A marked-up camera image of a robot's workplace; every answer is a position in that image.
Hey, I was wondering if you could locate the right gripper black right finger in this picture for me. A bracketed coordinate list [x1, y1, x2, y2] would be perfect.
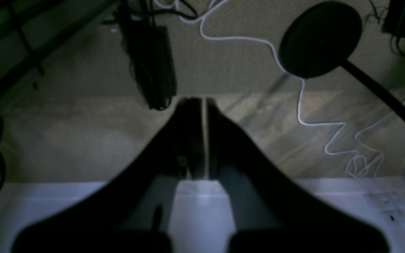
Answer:
[207, 99, 390, 253]

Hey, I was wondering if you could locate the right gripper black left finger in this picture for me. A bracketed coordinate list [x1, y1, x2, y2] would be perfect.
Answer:
[12, 98, 201, 253]

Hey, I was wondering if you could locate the black power adapter box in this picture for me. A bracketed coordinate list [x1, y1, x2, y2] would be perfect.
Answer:
[117, 5, 177, 111]

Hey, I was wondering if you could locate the black round stand base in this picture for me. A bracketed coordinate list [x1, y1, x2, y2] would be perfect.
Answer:
[278, 1, 405, 122]

